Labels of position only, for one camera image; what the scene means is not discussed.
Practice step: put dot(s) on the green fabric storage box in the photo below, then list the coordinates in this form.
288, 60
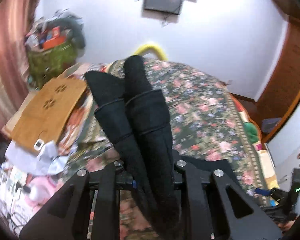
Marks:
43, 66

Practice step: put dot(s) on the pink striped curtain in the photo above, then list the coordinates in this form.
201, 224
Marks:
16, 19

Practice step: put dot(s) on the brown wooden wardrobe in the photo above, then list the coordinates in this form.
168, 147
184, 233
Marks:
282, 93

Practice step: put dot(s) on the green plush toy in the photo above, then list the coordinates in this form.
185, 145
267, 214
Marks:
251, 132

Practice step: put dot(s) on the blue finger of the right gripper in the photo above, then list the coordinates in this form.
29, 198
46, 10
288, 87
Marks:
263, 192

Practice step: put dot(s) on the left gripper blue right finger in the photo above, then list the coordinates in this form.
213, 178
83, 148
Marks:
176, 174

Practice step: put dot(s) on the yellow curved tube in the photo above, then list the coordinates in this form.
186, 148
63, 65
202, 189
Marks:
151, 48

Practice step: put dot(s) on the white crumpled cloth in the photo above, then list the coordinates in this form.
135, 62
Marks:
47, 162

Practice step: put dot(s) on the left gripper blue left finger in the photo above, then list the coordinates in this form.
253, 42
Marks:
134, 183

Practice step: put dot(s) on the black pants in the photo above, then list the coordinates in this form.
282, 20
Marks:
135, 118

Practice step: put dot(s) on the grey plush pillow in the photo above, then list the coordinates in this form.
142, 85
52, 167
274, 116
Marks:
75, 35

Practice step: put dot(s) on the small black wall monitor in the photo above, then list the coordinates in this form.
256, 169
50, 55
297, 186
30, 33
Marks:
168, 6

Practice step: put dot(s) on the orange box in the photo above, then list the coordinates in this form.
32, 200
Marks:
53, 42

